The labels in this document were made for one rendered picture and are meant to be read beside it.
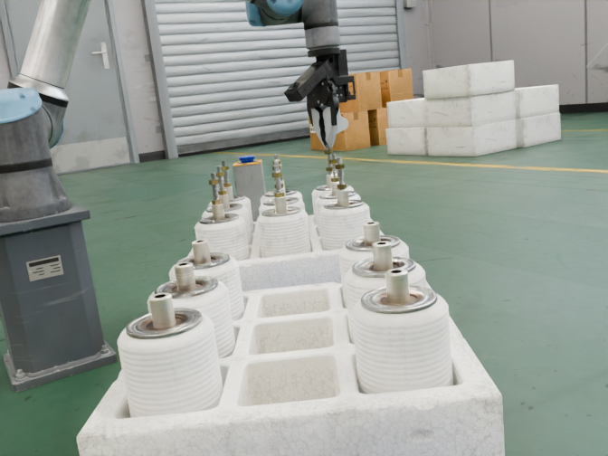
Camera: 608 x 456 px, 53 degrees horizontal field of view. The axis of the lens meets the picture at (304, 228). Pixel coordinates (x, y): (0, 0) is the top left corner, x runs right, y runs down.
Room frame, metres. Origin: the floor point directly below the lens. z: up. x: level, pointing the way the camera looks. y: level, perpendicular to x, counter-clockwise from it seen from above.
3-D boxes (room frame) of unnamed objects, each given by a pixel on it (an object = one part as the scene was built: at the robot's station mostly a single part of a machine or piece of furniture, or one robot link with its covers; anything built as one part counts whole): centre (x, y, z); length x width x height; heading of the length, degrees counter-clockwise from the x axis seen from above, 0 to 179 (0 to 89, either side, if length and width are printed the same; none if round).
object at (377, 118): (5.26, -0.73, 0.15); 0.30 x 0.24 x 0.30; 30
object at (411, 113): (4.26, -0.94, 0.27); 0.39 x 0.39 x 0.18; 32
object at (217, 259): (0.82, 0.14, 0.25); 0.08 x 0.08 x 0.01
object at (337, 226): (1.13, -0.08, 0.16); 0.10 x 0.10 x 0.18
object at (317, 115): (1.40, -0.08, 0.39); 0.06 x 0.03 x 0.09; 128
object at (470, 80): (3.89, -1.12, 0.45); 0.39 x 0.39 x 0.18; 31
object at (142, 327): (0.58, 0.15, 0.25); 0.08 x 0.08 x 0.01
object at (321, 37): (1.38, -0.08, 0.57); 0.08 x 0.08 x 0.05
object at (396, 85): (5.37, -0.88, 0.45); 0.30 x 0.24 x 0.30; 28
